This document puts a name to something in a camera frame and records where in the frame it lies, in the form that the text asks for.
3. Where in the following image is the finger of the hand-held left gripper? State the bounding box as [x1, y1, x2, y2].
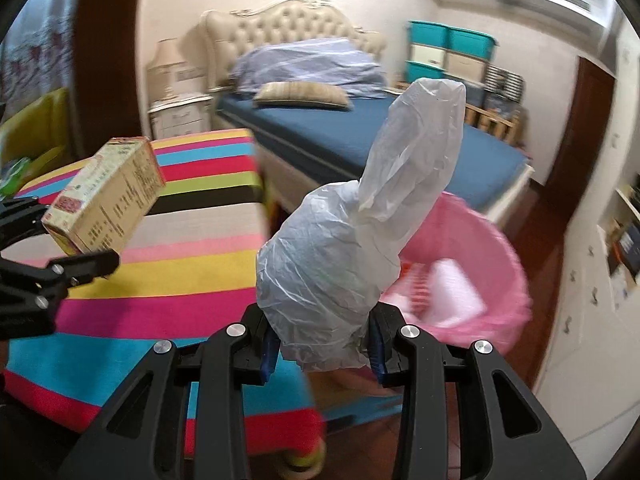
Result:
[0, 196, 51, 251]
[0, 251, 121, 311]

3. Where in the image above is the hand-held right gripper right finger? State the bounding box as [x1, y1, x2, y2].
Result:
[364, 305, 586, 480]

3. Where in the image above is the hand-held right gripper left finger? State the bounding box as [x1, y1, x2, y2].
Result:
[59, 305, 281, 480]

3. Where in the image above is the printed carton box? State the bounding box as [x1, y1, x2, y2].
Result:
[41, 136, 168, 256]

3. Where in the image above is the white plastic bag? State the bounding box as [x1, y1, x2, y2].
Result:
[256, 78, 467, 372]

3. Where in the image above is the pink lined trash bin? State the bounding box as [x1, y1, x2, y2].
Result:
[307, 192, 532, 406]

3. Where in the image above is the green plastic packet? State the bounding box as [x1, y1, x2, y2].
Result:
[0, 157, 32, 197]

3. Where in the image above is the yellow leather armchair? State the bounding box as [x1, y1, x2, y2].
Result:
[0, 87, 72, 187]

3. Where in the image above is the yellow green object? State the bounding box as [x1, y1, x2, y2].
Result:
[281, 439, 327, 478]

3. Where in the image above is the lace patterned curtain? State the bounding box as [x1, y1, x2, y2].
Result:
[0, 5, 77, 112]

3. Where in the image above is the white nightstand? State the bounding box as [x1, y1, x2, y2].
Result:
[149, 92, 215, 142]

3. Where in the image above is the brown wooden panel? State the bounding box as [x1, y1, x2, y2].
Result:
[72, 0, 147, 137]

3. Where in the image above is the white cabinet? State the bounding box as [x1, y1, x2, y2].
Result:
[534, 175, 640, 442]

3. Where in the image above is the white table lamp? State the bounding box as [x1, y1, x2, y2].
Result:
[146, 39, 184, 102]

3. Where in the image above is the bed with blue sheet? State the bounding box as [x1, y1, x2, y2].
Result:
[215, 87, 534, 227]

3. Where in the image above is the striped pillow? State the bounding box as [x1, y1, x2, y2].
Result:
[253, 81, 354, 110]

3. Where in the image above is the light blue duvet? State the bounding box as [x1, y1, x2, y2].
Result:
[230, 37, 387, 99]

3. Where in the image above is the black white patterned bag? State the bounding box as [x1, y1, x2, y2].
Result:
[484, 65, 525, 109]

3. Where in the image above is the stack of plastic storage boxes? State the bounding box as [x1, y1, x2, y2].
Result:
[404, 20, 499, 107]

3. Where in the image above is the brown wooden door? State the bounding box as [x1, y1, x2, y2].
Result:
[545, 55, 617, 192]

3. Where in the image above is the beige tufted headboard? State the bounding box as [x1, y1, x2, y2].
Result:
[200, 0, 389, 94]

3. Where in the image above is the wooden crib rail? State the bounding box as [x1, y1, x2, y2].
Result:
[395, 85, 524, 147]

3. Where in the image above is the dark picture frame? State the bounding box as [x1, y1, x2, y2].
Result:
[607, 225, 640, 282]

